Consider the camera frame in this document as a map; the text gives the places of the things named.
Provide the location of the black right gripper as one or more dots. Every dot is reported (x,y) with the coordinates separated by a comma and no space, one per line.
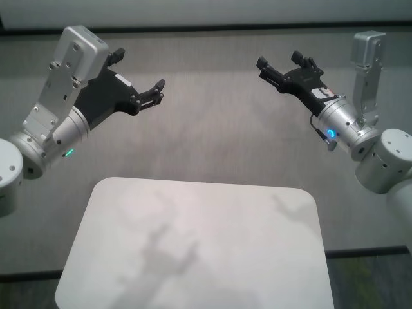
(305,87)

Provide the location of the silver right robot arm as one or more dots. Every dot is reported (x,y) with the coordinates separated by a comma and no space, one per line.
(380,161)

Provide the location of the white foam board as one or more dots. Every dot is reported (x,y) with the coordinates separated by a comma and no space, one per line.
(206,13)

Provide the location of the black horizontal partition rail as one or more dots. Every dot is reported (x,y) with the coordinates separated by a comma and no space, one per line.
(206,29)

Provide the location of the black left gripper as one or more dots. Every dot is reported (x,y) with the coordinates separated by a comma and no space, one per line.
(103,96)

